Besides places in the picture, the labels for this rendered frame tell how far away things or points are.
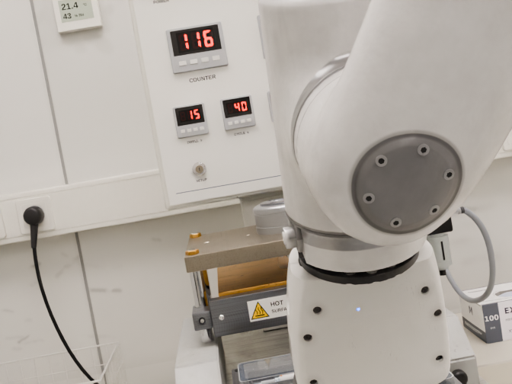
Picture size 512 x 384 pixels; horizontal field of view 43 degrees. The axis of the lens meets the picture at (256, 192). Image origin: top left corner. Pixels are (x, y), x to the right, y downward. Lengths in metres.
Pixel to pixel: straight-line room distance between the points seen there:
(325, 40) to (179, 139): 0.69
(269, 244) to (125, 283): 0.68
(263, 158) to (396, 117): 0.74
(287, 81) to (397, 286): 0.14
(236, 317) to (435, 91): 0.56
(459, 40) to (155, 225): 1.17
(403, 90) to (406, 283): 0.17
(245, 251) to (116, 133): 0.67
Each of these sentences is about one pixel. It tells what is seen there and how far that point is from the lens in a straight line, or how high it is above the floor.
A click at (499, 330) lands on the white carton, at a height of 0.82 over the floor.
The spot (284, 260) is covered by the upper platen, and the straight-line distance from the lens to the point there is 0.87.
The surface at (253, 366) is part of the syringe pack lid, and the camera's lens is 0.69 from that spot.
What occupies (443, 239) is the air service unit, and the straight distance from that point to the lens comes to 1.06.
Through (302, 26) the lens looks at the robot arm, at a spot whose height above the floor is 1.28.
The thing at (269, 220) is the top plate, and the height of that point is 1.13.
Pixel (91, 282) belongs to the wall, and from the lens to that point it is 1.43.
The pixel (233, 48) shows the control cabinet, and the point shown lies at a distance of 1.00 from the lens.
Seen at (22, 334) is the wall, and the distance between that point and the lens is 1.49.
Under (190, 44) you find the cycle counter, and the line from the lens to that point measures 1.00.
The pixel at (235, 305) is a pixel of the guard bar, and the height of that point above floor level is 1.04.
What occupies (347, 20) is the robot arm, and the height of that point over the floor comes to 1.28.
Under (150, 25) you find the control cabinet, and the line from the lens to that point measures 1.01.
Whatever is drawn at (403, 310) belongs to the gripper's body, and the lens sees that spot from 0.41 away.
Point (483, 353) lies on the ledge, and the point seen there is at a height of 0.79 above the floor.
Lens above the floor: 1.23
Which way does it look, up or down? 4 degrees down
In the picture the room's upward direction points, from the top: 10 degrees counter-clockwise
